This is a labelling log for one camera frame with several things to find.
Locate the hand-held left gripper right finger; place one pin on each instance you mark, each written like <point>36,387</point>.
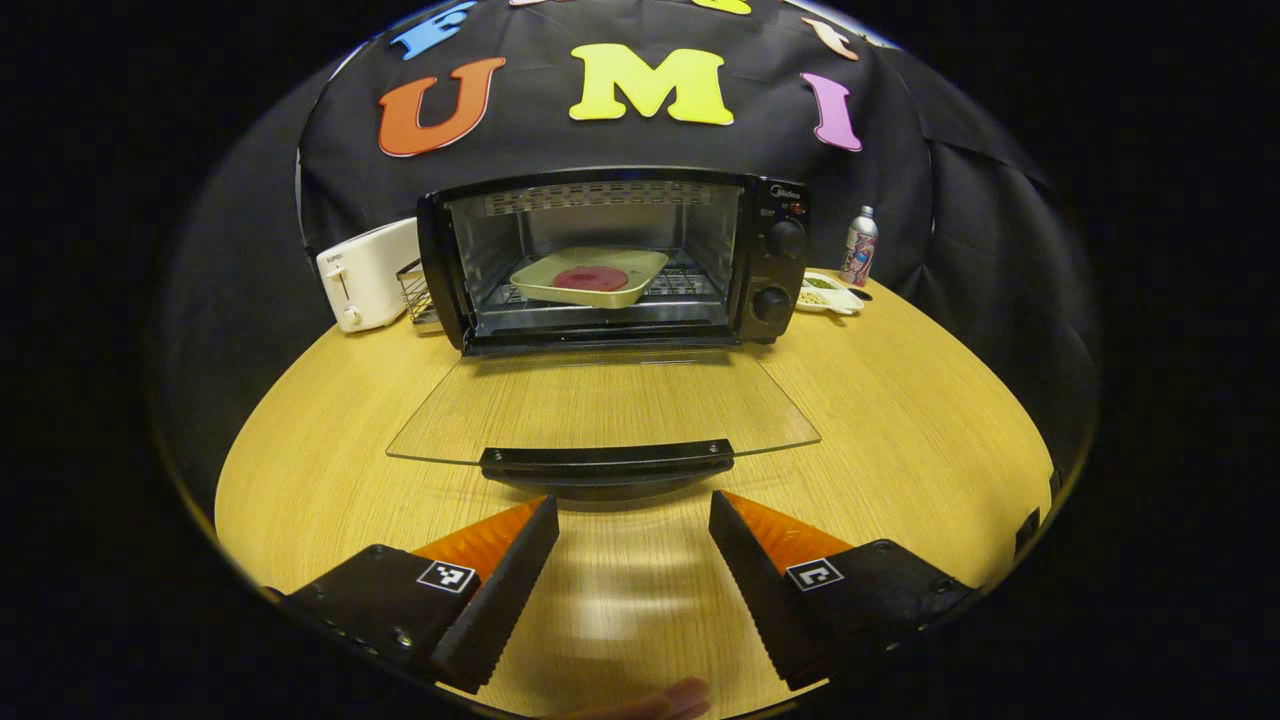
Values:
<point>760,590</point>

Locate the black electric oven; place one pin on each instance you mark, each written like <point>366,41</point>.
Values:
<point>760,275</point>

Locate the white toaster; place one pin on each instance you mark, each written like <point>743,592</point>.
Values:
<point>365,275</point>

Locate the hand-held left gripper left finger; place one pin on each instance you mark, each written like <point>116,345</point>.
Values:
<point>500,600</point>

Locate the white divided dish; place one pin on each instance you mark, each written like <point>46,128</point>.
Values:
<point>830,300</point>

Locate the black backdrop cloth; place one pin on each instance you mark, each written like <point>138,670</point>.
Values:
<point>600,145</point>

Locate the pink meat slice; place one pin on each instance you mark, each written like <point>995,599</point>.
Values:
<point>590,278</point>

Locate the cream square tray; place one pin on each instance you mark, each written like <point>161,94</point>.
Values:
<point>625,262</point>

